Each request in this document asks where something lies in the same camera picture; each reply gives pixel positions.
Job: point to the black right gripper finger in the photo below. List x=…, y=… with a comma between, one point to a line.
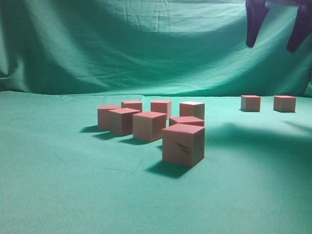
x=256, y=12
x=302, y=27

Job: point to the pink cube column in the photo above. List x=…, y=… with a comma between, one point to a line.
x=286, y=104
x=190, y=120
x=148, y=126
x=132, y=104
x=250, y=103
x=183, y=144

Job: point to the pink cube carried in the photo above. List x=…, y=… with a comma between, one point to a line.
x=162, y=106
x=192, y=108

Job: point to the pink cube front row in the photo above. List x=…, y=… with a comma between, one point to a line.
x=121, y=121

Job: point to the green cloth backdrop and cover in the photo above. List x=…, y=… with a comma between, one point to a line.
x=60, y=174

